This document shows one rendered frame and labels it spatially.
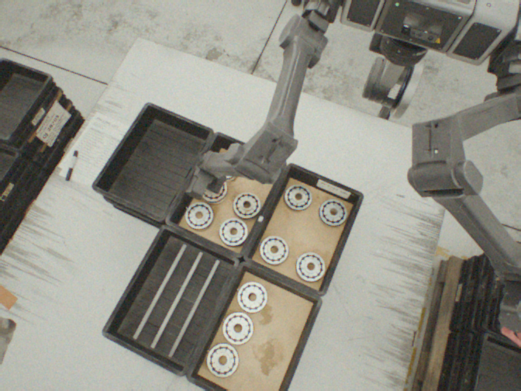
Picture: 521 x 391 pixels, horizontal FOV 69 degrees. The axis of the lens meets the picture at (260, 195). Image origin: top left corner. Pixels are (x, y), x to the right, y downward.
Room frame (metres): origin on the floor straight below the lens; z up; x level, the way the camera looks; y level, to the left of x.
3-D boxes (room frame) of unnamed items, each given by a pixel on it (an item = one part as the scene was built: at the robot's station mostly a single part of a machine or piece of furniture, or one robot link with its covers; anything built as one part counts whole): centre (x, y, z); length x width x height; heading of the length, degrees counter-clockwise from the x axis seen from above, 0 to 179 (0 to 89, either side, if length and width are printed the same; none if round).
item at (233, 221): (0.34, 0.09, 0.86); 0.10 x 0.10 x 0.01
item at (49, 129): (0.99, 1.12, 0.41); 0.31 x 0.02 x 0.16; 161
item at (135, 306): (0.10, 0.27, 0.87); 0.40 x 0.30 x 0.11; 158
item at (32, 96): (1.02, 1.27, 0.37); 0.40 x 0.30 x 0.45; 161
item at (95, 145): (0.71, 0.71, 0.70); 0.33 x 0.23 x 0.01; 161
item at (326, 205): (0.43, -0.27, 0.86); 0.10 x 0.10 x 0.01
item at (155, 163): (0.58, 0.39, 0.87); 0.40 x 0.30 x 0.11; 158
